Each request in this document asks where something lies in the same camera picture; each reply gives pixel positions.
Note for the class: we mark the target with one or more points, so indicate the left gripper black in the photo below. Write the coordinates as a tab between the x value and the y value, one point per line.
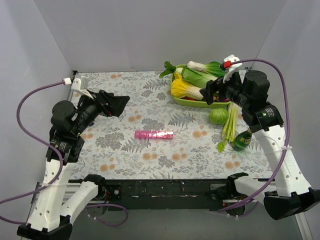
104	103

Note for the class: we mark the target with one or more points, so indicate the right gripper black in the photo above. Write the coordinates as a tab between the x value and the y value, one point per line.
222	87

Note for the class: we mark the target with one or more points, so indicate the pink weekly pill organizer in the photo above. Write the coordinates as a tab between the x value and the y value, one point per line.
153	134

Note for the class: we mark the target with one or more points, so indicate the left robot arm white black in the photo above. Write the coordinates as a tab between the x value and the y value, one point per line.
52	217

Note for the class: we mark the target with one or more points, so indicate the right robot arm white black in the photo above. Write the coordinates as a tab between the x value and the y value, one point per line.
292	193

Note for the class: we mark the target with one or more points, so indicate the long napa cabbage toy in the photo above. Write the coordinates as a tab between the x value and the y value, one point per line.
196	78

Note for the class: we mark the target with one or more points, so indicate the green plastic basket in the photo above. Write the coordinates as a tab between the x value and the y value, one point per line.
199	104

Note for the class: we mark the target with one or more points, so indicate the green bok choy toy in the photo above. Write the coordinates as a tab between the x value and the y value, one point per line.
212	68

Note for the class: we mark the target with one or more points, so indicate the green round cabbage toy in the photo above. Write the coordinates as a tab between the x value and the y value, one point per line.
218	116

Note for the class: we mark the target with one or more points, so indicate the yellow napa cabbage toy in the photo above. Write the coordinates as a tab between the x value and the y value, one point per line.
180	89

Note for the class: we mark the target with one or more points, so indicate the celery stalk toy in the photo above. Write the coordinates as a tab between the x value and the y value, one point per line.
229	130

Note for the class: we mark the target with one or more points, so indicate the parsley leaf toy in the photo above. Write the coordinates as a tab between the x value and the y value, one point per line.
169	69

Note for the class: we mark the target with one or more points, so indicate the floral table mat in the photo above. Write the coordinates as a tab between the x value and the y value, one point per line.
111	150

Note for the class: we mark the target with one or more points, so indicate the green glass bottle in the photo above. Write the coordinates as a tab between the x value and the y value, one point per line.
242	140

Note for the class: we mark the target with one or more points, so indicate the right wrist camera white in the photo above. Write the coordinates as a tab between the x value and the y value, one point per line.
230	65

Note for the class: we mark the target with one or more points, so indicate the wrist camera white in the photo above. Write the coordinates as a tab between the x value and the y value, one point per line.
80	86
230	65

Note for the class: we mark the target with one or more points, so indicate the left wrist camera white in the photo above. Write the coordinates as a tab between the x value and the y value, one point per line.
80	86

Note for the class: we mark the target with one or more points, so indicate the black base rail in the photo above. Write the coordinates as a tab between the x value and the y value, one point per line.
168	194

